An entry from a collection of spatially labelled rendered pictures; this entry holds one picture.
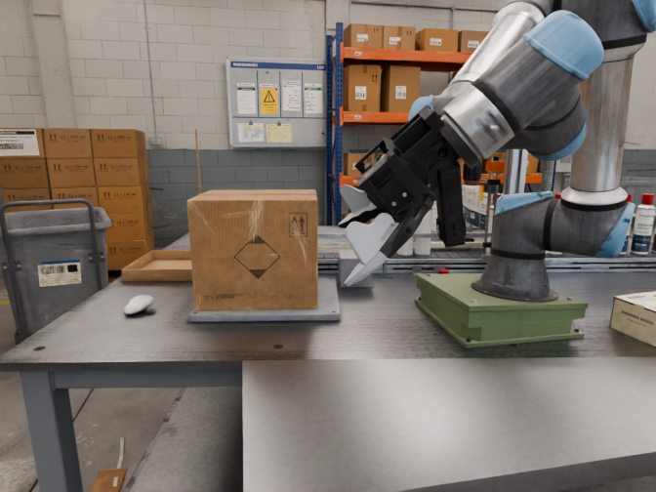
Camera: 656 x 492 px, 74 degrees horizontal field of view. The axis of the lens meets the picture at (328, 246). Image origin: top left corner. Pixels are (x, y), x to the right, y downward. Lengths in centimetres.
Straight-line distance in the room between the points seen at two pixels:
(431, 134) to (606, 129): 52
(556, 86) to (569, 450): 48
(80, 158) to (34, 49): 205
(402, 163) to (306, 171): 527
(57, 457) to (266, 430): 59
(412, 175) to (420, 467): 38
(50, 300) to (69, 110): 328
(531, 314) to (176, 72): 521
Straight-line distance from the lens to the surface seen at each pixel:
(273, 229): 103
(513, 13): 91
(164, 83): 579
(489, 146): 51
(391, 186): 50
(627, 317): 119
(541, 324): 105
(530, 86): 51
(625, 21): 93
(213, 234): 106
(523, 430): 76
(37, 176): 449
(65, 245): 296
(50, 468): 121
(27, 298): 307
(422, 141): 50
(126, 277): 149
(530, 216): 104
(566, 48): 52
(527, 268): 105
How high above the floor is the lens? 124
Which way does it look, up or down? 13 degrees down
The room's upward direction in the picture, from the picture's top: straight up
